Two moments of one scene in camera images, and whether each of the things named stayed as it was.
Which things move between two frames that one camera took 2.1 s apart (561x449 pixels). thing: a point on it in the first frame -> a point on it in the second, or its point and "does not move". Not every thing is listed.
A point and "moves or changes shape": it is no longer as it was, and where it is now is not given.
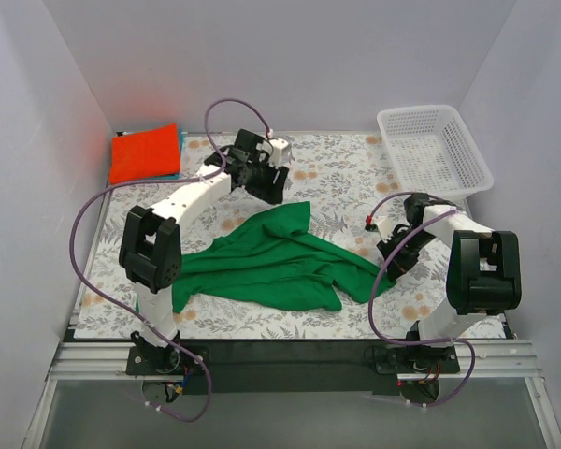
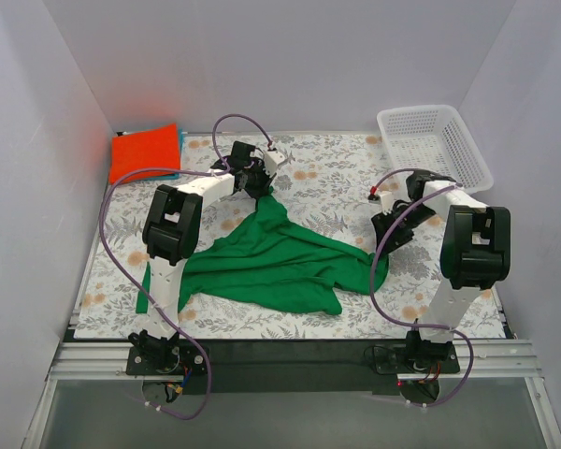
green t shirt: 278,255 moves or changes shape
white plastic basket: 432,152 does not move
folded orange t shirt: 143,154 does not move
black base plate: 298,368 does not move
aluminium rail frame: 510,360 does not move
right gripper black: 397,257 -> 392,229
